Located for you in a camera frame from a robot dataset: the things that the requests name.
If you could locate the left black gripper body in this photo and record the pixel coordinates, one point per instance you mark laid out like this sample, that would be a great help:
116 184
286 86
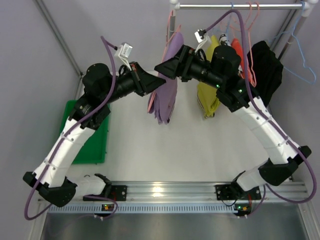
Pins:
138 82

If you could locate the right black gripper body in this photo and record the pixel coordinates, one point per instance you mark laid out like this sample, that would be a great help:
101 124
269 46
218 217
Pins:
182 65

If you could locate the purple trousers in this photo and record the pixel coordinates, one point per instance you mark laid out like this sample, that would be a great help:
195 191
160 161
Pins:
161 102

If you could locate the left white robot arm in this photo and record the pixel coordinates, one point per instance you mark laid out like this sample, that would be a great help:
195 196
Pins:
50 179

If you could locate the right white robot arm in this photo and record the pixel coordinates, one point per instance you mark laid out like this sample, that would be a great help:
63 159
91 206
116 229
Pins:
234 92

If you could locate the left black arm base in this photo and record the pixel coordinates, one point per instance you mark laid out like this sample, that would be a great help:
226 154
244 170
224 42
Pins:
113 192

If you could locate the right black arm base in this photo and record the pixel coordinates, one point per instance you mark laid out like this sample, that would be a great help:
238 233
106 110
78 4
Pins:
225 193

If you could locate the yellow-green trousers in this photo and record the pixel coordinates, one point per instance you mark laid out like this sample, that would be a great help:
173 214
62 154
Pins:
206 94

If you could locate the light blue empty hanger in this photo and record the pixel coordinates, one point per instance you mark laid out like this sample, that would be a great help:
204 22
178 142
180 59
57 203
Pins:
291 26

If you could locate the black white patterned cloth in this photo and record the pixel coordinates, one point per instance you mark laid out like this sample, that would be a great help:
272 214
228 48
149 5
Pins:
223 40

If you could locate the orange patterned cloth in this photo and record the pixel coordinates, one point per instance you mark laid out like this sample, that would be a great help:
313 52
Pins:
239 51

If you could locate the black garment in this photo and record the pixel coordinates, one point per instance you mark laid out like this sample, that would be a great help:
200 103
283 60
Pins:
267 68

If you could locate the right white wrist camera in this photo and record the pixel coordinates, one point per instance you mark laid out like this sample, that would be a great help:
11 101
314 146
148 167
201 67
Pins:
203 40

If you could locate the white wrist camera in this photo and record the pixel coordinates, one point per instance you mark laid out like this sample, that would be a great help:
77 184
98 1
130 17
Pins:
203 40
123 52

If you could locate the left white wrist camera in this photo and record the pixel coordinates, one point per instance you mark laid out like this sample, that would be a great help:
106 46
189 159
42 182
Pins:
123 52

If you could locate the rack vertical post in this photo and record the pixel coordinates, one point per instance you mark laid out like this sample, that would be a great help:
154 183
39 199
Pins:
171 22

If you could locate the metal clothes rack rail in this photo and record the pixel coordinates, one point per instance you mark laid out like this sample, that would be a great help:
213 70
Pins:
279 6

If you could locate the blue wire hanger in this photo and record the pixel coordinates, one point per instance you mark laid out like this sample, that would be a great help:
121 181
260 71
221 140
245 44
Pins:
223 27

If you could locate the aluminium mounting rail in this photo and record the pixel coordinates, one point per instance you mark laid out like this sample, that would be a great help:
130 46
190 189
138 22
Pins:
144 191

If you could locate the aluminium frame strut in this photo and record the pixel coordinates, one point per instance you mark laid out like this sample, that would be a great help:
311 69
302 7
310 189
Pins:
44 11

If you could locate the grey slotted cable duct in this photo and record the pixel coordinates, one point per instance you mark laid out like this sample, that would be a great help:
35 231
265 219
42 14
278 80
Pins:
146 208

